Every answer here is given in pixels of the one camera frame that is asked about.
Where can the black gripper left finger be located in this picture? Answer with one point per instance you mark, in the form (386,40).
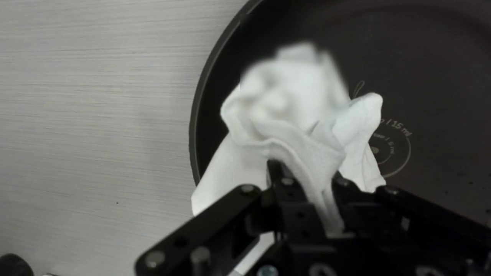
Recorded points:
(291,204)

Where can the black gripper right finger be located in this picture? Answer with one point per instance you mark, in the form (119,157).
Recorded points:
(353,209)

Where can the blue-striped dish cloth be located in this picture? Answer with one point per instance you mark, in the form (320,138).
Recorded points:
(285,101)

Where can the dark non-stick frying pan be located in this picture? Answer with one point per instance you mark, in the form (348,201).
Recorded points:
(434,61)

